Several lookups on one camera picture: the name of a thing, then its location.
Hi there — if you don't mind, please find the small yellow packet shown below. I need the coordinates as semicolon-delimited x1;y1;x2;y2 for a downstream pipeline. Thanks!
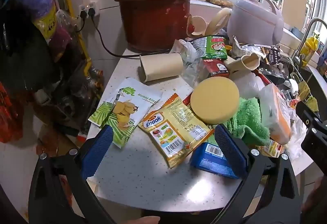
255;141;287;158

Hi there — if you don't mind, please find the brown flat item on sill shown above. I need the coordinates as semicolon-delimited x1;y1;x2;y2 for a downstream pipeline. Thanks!
202;0;234;7

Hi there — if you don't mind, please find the yellow round sponge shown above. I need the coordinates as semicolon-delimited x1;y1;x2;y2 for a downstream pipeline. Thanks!
190;77;240;124

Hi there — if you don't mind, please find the person's right forearm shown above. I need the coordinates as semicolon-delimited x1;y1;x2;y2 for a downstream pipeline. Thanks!
301;175;327;214

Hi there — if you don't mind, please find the clear plastic bag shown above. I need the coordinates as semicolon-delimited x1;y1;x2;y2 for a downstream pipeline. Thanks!
286;109;311;160

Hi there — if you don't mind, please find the beige plain cup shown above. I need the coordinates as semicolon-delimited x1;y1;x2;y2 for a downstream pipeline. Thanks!
139;53;184;83

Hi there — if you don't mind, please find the brass pipe valve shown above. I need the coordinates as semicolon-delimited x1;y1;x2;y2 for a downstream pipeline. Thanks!
85;68;104;89

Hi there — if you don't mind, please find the dark cloth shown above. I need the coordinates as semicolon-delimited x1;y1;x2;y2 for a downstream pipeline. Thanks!
0;7;62;90

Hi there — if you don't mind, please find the yellow snack packet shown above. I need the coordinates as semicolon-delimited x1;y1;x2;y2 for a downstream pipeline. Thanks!
138;93;214;169

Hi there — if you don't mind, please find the beige cutting board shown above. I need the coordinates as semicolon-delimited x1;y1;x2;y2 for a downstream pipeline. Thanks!
281;0;307;30

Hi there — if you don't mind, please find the metal faucet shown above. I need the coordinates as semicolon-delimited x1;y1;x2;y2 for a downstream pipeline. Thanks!
291;18;327;61

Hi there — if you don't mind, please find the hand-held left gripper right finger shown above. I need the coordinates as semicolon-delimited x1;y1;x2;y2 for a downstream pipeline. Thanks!
214;124;300;224

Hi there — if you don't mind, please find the beige heart-shaped cup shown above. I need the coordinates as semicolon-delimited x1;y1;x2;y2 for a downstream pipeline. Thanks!
225;52;260;72

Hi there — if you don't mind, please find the crumpled white tissue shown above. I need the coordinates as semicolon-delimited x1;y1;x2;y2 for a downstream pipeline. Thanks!
170;39;197;63

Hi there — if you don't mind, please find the black power cable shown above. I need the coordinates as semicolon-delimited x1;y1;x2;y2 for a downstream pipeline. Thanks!
88;13;174;58

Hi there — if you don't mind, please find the beige curved handle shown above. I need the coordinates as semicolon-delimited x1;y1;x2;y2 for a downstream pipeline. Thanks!
204;8;232;37

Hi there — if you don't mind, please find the red plastic bag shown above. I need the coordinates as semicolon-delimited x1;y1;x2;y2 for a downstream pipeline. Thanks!
0;82;23;144

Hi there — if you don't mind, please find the yellow plastic bag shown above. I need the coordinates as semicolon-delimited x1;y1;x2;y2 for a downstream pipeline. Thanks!
33;6;57;42

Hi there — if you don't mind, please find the yellow bottle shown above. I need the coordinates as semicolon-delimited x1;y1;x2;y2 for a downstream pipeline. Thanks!
300;36;320;66

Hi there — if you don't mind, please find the metal dish rack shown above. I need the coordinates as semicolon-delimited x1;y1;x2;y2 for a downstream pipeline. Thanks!
280;57;320;112

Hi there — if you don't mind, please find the orange packet in clear wrap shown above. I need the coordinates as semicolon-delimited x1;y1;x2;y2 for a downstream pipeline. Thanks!
259;84;293;145

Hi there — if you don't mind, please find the green scrub cloth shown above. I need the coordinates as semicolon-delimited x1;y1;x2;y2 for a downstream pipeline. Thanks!
298;82;311;102
305;96;319;112

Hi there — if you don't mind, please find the red box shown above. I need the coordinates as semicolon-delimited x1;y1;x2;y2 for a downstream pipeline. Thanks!
203;58;230;79

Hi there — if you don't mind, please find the white plastic bag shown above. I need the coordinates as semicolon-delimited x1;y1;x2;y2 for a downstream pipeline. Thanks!
234;71;265;99

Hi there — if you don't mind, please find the beige small bowl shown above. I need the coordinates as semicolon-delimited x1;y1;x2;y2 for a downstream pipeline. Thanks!
190;16;207;35

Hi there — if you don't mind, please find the brown clay pot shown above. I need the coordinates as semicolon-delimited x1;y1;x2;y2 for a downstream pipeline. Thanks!
120;0;191;53

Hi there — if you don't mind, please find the green white snack packet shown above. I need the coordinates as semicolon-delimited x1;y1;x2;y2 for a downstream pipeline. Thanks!
88;77;163;148

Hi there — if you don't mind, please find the green fluffy cloth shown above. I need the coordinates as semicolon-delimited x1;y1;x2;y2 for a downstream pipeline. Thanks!
208;97;271;146

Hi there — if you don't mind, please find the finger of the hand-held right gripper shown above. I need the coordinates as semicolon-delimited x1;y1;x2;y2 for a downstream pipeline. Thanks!
296;101;327;136

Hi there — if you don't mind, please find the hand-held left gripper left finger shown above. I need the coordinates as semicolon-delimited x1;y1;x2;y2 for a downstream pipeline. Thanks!
28;124;115;224

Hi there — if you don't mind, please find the blue packet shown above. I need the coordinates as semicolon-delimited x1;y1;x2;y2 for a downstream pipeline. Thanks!
189;141;242;180

